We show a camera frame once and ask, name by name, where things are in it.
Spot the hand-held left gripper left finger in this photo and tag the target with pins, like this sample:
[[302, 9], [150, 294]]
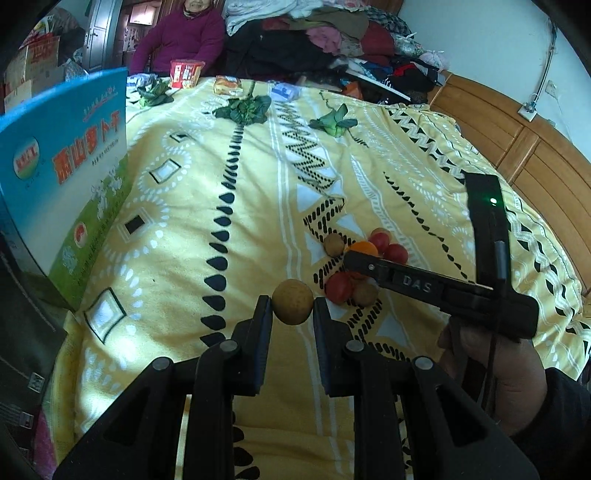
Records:
[[263, 341]]

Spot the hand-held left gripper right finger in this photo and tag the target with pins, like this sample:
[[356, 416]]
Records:
[[323, 341]]

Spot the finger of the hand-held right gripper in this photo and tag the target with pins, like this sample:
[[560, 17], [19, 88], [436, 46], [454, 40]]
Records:
[[367, 268]]

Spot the orange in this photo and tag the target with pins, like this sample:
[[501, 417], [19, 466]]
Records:
[[367, 248]]

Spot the pile of red tomatoes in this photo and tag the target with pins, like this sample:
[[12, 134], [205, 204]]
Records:
[[339, 286]]

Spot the round brown potato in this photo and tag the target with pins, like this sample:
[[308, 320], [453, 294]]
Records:
[[292, 302]]

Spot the person's right forearm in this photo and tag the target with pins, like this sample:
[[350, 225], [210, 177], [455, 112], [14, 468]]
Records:
[[563, 424]]

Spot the person's right hand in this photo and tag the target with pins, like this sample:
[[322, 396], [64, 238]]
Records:
[[512, 378]]

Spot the yellow patterned blanket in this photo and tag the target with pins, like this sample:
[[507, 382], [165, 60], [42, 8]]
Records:
[[258, 184]]

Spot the green leafy vegetable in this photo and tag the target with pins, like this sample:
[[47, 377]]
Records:
[[154, 92], [334, 122], [244, 110]]

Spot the wooden headboard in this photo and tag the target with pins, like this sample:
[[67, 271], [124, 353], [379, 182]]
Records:
[[531, 157]]

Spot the orange packet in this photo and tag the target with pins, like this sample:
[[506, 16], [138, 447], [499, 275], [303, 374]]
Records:
[[353, 89]]

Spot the blue and white packet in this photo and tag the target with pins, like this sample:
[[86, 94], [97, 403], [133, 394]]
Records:
[[284, 92]]

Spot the packaged bread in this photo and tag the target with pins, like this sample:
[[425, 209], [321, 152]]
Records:
[[227, 86]]

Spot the pile of clothes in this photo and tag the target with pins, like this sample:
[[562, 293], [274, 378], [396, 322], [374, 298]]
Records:
[[323, 41]]

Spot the black printed box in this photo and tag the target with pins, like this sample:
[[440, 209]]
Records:
[[27, 332]]

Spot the blue and green printed box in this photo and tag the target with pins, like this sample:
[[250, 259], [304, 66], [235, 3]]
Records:
[[60, 184]]

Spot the red instant noodle cup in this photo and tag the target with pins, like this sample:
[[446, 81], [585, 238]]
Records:
[[186, 74]]

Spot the grey door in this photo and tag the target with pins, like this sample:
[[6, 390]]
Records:
[[104, 32]]

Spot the cardboard boxes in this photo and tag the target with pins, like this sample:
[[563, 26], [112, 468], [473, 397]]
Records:
[[32, 69]]

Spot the white wall socket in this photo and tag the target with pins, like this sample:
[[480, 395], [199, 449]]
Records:
[[528, 112]]

